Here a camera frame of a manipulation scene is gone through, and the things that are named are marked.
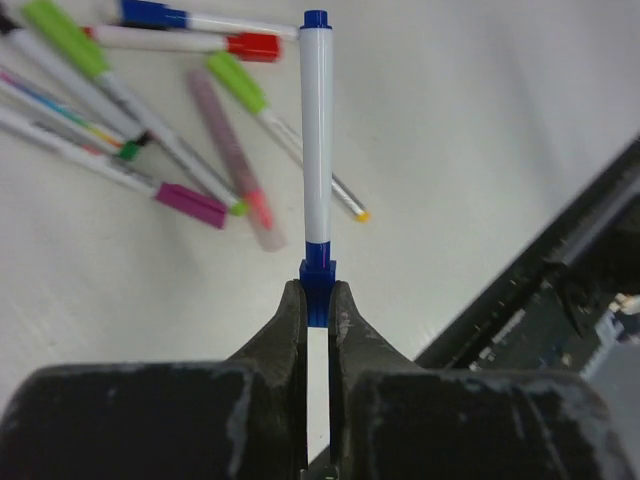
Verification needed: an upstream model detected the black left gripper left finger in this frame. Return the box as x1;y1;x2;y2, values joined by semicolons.
226;280;308;479

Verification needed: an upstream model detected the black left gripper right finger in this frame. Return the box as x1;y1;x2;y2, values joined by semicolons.
328;281;415;479

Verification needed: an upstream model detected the blue capped whiteboard marker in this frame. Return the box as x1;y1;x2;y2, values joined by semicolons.
299;10;336;328

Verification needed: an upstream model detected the pink highlighter pen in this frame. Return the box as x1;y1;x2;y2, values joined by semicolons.
186;68;285;252

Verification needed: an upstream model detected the magenta capped marker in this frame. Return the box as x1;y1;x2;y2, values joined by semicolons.
1;106;227;229

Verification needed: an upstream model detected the white marker red cap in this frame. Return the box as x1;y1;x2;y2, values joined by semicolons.
82;25;281;63

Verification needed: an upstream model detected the dark green capped marker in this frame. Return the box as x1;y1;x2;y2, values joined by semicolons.
1;65;141;161

